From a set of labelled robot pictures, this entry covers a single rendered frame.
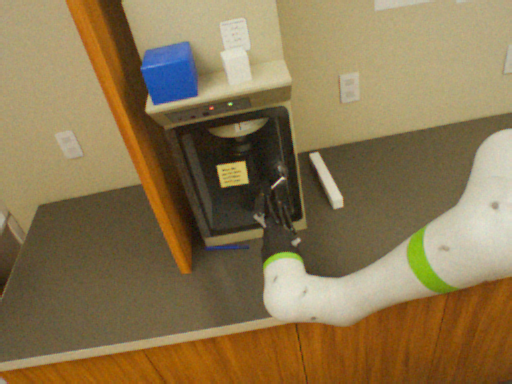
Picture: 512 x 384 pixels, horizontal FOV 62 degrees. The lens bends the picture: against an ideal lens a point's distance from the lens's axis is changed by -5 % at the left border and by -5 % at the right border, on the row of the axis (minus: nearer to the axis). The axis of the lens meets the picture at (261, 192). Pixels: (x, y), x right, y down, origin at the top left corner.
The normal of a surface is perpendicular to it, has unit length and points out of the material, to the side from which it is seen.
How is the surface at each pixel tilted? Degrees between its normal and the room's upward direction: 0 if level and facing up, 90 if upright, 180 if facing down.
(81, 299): 0
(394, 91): 90
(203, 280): 0
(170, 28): 90
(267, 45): 90
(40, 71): 90
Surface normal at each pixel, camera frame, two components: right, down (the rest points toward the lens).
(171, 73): 0.11, 0.64
